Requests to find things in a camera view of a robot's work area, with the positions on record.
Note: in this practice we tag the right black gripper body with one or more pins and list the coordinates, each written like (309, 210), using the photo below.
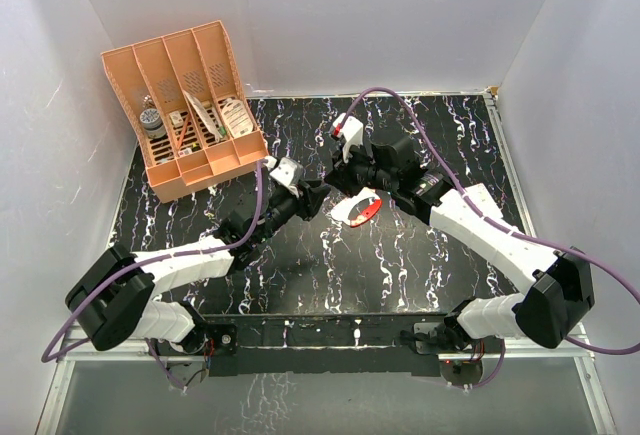
(363, 168)

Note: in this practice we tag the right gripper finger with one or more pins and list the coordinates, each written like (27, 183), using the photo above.
(338, 173)
(349, 189)

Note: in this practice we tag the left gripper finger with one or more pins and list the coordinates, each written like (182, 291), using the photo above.
(306, 214)
(319, 191)

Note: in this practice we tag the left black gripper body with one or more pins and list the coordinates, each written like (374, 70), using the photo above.
(299, 203)

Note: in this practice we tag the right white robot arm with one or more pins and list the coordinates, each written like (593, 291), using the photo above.
(554, 288)

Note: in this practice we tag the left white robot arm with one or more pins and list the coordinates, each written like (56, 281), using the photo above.
(119, 297)

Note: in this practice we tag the white and red keyring holder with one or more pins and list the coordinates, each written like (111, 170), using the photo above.
(357, 210)

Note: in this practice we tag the white labelled packet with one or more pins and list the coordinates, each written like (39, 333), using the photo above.
(236, 117)

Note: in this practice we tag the white envelope card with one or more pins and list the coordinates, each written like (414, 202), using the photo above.
(204, 116)

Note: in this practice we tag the orange pencil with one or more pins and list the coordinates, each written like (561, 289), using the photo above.
(183, 131)

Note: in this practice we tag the small white label box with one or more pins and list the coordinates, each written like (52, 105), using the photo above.
(176, 119)

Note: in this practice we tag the orange plastic desk organizer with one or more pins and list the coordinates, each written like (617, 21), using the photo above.
(153, 74)

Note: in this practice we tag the grey round tin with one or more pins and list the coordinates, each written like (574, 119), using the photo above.
(151, 122)

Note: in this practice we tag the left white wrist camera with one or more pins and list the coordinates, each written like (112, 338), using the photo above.
(284, 171)

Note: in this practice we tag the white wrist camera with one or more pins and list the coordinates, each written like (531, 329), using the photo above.
(349, 132)
(284, 171)

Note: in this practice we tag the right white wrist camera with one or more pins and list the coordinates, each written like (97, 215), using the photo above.
(349, 132)

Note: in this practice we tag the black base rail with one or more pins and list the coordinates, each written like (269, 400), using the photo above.
(231, 345)

